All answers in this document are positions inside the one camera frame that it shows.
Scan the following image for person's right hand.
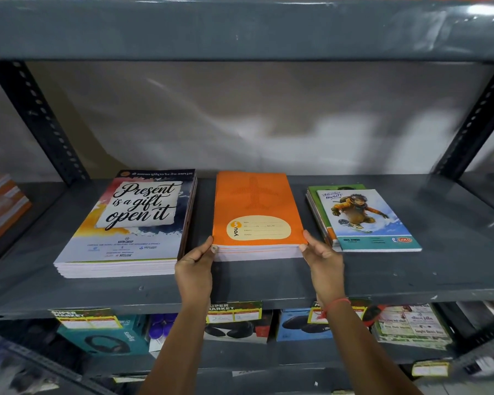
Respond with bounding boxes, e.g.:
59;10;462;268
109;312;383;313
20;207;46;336
298;230;347;307

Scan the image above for person's left hand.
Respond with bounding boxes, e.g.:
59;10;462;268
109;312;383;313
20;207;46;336
174;235;220;310

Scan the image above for stack of orange notebooks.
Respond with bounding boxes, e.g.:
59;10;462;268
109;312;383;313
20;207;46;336
211;171;309;262

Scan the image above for person's right forearm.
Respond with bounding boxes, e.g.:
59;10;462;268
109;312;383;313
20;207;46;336
316;300;424;395

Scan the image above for person's left forearm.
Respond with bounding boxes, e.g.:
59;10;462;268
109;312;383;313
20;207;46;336
137;301;215;395

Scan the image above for stack of cartoon cover notebooks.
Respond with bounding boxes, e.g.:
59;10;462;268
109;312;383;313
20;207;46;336
305;184;423;253

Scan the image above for stack of white lettered notebooks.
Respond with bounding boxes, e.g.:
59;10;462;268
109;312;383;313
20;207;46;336
53;168;198;279

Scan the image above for yellow green price tag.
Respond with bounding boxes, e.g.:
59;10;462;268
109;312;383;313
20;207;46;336
205;300;263;325
307;301;369;325
411;359;451;377
50;308;124;330

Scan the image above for blue headphone box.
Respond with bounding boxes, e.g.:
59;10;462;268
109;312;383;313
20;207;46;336
276;308;334;342

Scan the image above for black earbuds box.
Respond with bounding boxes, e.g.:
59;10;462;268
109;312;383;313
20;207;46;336
203;312;273;345

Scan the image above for white purple package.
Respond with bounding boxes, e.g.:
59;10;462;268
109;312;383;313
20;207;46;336
148;313;178;359

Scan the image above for white green printed booklet pack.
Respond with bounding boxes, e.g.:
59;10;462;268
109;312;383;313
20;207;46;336
371;303;453;351

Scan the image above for teal headphone box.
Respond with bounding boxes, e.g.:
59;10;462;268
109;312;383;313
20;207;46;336
57;316;150;357

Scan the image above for pile of orange white books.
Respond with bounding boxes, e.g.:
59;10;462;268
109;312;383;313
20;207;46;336
0;173;32;255

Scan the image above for grey metal shelf rack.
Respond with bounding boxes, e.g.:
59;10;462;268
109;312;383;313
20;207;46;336
0;0;494;395

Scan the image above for red thread bracelet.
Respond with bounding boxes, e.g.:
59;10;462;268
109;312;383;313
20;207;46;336
319;298;352;320

